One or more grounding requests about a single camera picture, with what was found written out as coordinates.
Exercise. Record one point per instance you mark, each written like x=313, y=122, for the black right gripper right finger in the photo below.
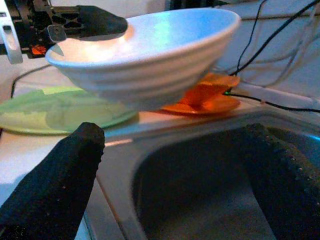
x=287, y=195

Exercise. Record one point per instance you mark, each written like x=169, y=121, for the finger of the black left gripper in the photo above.
x=57, y=32
x=100, y=21

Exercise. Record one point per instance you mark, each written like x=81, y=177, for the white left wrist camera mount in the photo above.
x=16, y=50

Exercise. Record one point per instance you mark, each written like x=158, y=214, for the orange bowl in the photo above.
x=215, y=85

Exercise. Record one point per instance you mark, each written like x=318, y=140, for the stainless steel sink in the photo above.
x=187, y=175

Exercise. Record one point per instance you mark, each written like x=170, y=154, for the orange plate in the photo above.
x=220, y=106

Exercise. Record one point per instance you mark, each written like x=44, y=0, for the light green plate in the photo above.
x=37, y=112

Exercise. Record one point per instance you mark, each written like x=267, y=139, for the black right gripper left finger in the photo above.
x=55, y=187

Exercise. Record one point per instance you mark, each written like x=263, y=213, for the white ribbed ceramic bowl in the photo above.
x=150, y=62

